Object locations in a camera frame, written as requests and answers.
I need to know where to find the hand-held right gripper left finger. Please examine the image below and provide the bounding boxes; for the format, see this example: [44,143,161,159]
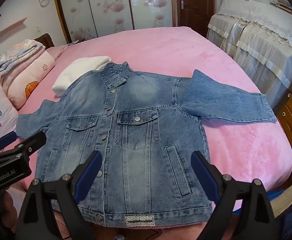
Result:
[16,150,103,240]

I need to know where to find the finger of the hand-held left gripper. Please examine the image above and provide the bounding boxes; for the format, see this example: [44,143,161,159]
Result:
[0,131,18,155]
[3,131,47,156]

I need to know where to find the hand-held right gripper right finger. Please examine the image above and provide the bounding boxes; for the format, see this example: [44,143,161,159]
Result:
[190,150,280,240]

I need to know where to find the blue denim jacket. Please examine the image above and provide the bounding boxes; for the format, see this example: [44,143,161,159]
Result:
[16,61,278,224]

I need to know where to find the pink pillow with bag print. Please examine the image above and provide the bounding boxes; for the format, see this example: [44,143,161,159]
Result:
[0,76,19,145]

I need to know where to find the white fluffy folded garment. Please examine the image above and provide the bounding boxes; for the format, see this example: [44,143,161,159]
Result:
[52,55,113,98]

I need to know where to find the floral folded quilt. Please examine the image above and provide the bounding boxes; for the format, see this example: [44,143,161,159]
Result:
[0,39,46,83]

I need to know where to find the beige cloth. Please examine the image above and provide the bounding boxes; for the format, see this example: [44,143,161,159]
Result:
[271,172,292,218]

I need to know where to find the dark wooden headboard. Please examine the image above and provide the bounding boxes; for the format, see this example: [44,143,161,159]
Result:
[33,33,55,48]

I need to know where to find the pink bed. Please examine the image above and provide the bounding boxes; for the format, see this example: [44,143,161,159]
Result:
[17,26,292,230]

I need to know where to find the lace covered furniture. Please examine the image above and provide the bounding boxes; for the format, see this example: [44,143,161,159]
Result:
[206,0,292,110]

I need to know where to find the floral sliding door wardrobe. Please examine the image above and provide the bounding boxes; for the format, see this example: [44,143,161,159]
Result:
[52,0,179,40]

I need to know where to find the brown wooden door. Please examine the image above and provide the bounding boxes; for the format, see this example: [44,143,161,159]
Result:
[175,0,216,32]

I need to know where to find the stack of books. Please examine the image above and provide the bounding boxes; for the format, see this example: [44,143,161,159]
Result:
[238,0,292,13]

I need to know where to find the beige wall shelf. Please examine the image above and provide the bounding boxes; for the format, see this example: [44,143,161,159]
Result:
[0,17,28,38]

